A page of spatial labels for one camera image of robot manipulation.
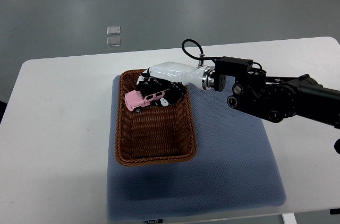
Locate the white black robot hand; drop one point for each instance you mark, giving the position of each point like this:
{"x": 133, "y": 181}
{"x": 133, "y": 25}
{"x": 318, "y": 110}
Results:
{"x": 175, "y": 77}

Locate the pink toy car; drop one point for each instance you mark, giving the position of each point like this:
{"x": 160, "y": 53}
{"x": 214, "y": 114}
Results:
{"x": 136, "y": 101}

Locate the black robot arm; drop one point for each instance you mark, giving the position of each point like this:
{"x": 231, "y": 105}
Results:
{"x": 275, "y": 98}

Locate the brown wicker basket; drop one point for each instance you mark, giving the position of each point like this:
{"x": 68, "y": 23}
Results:
{"x": 157, "y": 135}

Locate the lower floor socket plate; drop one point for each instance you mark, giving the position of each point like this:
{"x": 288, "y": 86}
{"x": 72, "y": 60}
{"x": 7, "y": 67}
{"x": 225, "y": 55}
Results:
{"x": 113, "y": 41}

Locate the floor socket plate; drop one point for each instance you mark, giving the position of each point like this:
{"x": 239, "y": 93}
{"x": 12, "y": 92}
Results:
{"x": 113, "y": 30}
{"x": 113, "y": 41}

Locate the upper floor socket plate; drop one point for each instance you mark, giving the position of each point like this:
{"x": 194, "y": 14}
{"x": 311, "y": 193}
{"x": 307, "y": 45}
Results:
{"x": 113, "y": 30}

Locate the blue quilted mat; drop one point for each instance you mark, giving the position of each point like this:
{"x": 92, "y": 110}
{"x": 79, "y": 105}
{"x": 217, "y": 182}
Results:
{"x": 234, "y": 168}

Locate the white table leg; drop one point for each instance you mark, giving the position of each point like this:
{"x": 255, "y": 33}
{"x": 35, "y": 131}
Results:
{"x": 289, "y": 218}

